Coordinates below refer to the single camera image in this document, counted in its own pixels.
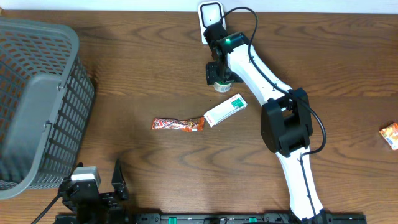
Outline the green lid white jar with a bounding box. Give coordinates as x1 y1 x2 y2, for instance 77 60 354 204
213 82 232 93

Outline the white green Panadol box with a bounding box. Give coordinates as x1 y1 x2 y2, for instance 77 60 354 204
204 93 248 127

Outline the orange red candy wrapper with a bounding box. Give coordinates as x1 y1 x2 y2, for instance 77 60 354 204
151 117 205 132

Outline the orange snack packet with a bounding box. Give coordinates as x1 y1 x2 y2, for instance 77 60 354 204
379 123 398 151

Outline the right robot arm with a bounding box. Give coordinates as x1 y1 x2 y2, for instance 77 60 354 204
203 22 323 223

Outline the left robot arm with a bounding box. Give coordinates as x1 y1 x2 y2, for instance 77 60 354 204
55 160 132 224

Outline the white barcode scanner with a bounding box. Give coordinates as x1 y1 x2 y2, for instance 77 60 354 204
198 1 224 44

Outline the grey plastic mesh basket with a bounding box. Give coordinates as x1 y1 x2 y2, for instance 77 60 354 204
1 17 95 200

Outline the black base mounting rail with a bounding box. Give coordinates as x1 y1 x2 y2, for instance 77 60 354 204
132 211 367 224

